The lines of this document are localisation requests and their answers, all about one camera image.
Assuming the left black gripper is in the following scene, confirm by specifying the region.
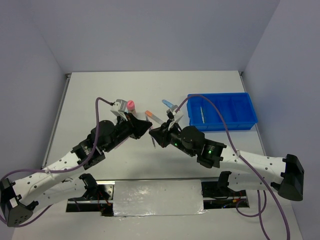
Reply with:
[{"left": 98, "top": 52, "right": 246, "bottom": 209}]
[{"left": 104, "top": 112, "right": 153, "bottom": 153}]

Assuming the pink capped glue bottle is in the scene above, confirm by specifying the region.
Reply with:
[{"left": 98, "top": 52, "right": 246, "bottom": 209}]
[{"left": 126, "top": 100, "right": 136, "bottom": 113}]

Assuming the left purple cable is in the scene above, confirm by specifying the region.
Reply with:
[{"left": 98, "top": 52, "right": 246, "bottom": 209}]
[{"left": 0, "top": 96, "right": 116, "bottom": 227}]

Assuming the orange capped clear tube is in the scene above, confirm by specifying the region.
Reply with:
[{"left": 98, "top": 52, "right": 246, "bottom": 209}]
[{"left": 145, "top": 110, "right": 164, "bottom": 125}]

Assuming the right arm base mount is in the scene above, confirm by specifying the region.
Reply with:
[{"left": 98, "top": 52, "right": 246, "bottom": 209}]
[{"left": 201, "top": 181, "right": 249, "bottom": 210}]

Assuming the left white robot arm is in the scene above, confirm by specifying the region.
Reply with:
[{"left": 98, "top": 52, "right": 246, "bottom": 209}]
[{"left": 0, "top": 113, "right": 152, "bottom": 228}]

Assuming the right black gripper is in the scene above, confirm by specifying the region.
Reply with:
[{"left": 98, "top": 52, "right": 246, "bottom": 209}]
[{"left": 149, "top": 118, "right": 196, "bottom": 157}]

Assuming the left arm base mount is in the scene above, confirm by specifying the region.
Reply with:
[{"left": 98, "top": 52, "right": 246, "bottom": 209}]
[{"left": 66, "top": 173, "right": 115, "bottom": 217}]

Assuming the blue divided plastic bin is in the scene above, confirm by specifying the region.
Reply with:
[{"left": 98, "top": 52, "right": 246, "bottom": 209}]
[{"left": 186, "top": 92, "right": 258, "bottom": 132}]

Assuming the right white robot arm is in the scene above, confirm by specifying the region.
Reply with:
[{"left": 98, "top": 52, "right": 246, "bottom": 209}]
[{"left": 149, "top": 123, "right": 305, "bottom": 202}]

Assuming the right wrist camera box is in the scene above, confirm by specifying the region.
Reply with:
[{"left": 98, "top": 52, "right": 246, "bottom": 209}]
[{"left": 166, "top": 105, "right": 184, "bottom": 130}]

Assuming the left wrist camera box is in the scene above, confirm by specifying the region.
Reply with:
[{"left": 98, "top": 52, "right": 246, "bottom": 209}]
[{"left": 110, "top": 99, "right": 128, "bottom": 114}]

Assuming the thin white pen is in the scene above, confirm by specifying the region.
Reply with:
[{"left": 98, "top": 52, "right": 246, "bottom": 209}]
[{"left": 145, "top": 113, "right": 156, "bottom": 149}]

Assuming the light blue eraser stick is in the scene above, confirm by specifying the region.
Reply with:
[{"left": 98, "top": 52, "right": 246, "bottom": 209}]
[{"left": 162, "top": 99, "right": 174, "bottom": 108}]

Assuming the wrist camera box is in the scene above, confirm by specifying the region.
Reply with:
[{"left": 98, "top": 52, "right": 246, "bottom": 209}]
[
  {"left": 110, "top": 99, "right": 128, "bottom": 114},
  {"left": 166, "top": 105, "right": 184, "bottom": 130}
]

